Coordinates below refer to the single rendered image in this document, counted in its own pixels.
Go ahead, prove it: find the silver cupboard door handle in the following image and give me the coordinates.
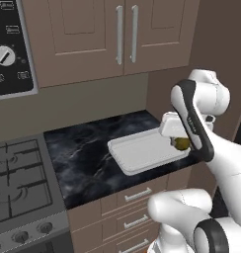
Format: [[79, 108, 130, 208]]
[[115, 4, 124, 66], [129, 4, 139, 64]]

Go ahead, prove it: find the black microwave oven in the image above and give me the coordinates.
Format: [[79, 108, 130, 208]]
[[0, 0, 40, 101]]

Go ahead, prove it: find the brown narrow cupboard door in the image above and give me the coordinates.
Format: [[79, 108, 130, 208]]
[[123, 0, 201, 76]]

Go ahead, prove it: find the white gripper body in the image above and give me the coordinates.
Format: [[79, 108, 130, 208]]
[[158, 111, 190, 139]]

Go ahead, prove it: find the brown drawer front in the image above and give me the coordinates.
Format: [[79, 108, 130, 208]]
[[116, 174, 170, 210], [116, 227, 160, 253], [116, 205, 152, 234]]

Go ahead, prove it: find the brown green kiwi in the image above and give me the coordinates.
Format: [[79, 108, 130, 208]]
[[171, 136, 192, 152]]

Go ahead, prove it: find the brown wide cupboard door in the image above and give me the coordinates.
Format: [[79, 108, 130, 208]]
[[21, 0, 125, 89]]

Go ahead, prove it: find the silver drawer handle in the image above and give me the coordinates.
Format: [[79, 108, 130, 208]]
[[126, 238, 150, 253], [123, 186, 153, 203], [122, 213, 150, 230]]

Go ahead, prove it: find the grey gas hob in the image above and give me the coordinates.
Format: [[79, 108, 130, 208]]
[[0, 132, 75, 253]]

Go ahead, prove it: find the white tupperware container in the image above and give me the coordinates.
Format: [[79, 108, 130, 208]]
[[107, 126, 192, 177]]

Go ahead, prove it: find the white microwave knob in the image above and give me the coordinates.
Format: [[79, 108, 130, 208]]
[[0, 45, 17, 67]]

